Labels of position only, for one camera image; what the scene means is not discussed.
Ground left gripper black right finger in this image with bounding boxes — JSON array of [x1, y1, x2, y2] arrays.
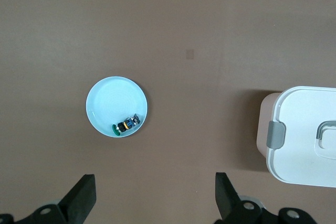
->
[[215, 172, 316, 224]]

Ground light blue round plate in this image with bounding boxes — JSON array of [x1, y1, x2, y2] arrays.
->
[[85, 76, 151, 138]]

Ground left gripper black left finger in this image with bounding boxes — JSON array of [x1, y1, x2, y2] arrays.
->
[[0, 173, 97, 224]]

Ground green push button switch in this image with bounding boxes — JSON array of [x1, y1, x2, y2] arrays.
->
[[111, 113, 142, 137]]

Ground white lunch box grey latches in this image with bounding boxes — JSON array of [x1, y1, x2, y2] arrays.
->
[[256, 86, 336, 189]]

